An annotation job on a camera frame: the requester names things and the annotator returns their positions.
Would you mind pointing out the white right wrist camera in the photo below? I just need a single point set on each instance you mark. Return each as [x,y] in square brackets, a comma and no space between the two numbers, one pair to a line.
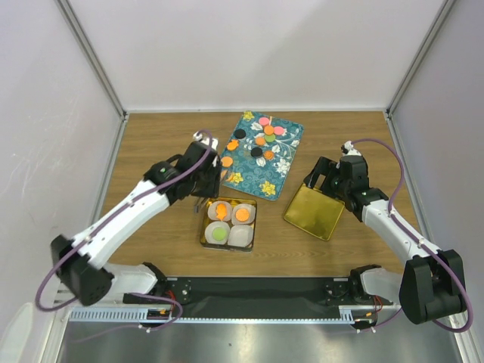
[348,149]

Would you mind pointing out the orange swirl cookie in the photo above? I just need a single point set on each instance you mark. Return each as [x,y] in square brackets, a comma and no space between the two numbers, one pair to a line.
[269,155]

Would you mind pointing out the black sandwich cookie upper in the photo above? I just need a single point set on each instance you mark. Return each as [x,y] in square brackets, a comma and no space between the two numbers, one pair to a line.
[239,134]

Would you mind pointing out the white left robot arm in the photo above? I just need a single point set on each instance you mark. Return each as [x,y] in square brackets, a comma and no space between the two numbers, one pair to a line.
[81,262]

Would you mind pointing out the tan embossed sandwich biscuit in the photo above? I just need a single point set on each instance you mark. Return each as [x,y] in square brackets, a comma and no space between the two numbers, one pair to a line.
[242,214]

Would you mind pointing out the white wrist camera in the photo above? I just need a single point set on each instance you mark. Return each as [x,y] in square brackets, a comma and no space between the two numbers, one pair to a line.
[208,148]
[348,149]

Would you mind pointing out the tan round biscuit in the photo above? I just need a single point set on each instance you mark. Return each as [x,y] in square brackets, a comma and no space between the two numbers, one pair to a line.
[227,162]

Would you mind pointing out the gold cookie tin box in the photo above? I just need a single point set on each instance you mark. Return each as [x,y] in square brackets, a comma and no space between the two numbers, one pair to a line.
[205,221]

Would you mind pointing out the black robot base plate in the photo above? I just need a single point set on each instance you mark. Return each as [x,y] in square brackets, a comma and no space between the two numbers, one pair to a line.
[265,292]

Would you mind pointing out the green sandwich cookie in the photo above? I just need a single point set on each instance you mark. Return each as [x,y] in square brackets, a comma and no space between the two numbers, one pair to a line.
[219,235]

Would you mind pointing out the black sandwich cookie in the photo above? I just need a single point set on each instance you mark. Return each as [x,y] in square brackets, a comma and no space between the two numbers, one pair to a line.
[256,152]
[239,134]

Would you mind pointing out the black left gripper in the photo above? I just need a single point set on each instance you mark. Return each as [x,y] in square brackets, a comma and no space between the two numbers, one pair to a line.
[212,190]

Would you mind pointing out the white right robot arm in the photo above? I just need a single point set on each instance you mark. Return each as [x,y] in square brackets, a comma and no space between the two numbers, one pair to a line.
[432,285]

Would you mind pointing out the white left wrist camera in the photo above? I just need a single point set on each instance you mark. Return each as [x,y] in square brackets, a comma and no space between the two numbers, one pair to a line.
[208,148]

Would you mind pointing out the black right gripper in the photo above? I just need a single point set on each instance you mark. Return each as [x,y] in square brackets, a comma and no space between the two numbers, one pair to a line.
[326,167]

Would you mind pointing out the gold tin lid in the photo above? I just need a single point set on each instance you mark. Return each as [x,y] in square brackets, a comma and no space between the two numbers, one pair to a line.
[314,213]

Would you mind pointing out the orange round cookie top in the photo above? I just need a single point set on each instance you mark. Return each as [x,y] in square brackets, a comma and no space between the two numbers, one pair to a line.
[269,130]

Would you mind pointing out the orange fish shaped cookie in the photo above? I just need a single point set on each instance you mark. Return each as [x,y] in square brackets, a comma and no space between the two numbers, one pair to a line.
[221,211]

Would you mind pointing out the aluminium frame post right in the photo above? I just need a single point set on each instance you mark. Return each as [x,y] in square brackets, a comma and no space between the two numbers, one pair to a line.
[421,54]

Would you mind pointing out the blue floral serving tray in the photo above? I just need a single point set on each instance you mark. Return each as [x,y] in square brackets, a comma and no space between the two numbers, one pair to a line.
[260,177]

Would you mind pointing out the white paper cupcake liner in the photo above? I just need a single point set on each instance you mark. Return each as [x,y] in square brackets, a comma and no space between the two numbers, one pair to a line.
[240,236]
[211,212]
[209,229]
[252,210]

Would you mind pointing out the aluminium frame post left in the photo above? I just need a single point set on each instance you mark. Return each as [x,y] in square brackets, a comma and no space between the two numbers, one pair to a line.
[87,48]

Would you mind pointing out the aluminium frame post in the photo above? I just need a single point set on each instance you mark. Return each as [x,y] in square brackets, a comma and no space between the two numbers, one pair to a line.
[87,48]
[421,54]

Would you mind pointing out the pink round cookie right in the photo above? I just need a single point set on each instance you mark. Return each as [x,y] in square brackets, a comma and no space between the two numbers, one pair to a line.
[278,130]

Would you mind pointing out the pink round cookie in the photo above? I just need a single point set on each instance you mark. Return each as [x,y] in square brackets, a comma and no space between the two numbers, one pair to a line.
[278,130]
[264,121]

